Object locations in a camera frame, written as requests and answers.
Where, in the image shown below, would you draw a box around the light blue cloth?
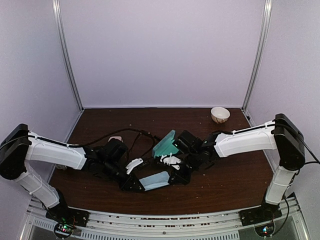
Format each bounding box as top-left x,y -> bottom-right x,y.
139,171 -> 170,192

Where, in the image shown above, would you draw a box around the grey-blue glasses case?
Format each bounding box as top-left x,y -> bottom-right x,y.
151,129 -> 179,158

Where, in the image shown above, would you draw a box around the dark sunglasses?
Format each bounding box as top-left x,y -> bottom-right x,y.
129,129 -> 162,153

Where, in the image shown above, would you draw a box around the pink glasses case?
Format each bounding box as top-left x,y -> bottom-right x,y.
108,135 -> 124,143

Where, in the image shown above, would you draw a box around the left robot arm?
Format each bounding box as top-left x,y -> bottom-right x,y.
0,124 -> 145,222

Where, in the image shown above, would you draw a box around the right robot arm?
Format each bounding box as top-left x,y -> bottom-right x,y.
172,113 -> 306,221

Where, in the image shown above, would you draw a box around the patterned mug orange inside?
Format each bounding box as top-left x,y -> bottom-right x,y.
56,164 -> 67,171

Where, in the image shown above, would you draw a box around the white ceramic bowl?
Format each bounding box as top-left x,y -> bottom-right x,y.
210,106 -> 231,124

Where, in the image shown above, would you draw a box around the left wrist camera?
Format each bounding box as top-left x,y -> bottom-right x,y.
125,158 -> 144,175

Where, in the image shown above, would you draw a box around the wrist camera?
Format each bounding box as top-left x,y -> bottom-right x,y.
160,153 -> 182,170
125,158 -> 144,175

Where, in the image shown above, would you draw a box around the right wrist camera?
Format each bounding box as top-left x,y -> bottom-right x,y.
160,153 -> 182,170

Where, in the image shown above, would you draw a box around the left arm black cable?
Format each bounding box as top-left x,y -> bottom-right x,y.
0,128 -> 157,166

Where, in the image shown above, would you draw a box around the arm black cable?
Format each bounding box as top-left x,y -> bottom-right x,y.
0,128 -> 157,166
212,119 -> 320,226

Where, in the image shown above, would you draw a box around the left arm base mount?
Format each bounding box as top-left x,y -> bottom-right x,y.
45,208 -> 90,239

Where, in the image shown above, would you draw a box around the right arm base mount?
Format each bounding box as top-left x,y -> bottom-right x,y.
239,207 -> 282,238

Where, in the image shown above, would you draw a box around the aluminium front rail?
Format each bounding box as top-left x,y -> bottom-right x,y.
19,197 -> 312,240

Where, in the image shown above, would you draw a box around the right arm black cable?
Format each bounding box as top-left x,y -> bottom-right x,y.
212,119 -> 320,226

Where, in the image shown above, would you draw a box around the right aluminium frame post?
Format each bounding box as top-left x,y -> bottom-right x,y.
241,0 -> 273,113

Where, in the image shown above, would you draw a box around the aluminium frame post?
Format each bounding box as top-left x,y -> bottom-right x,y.
52,0 -> 84,112
241,0 -> 273,113

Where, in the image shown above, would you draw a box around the left aluminium frame post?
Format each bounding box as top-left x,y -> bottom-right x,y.
52,0 -> 84,112

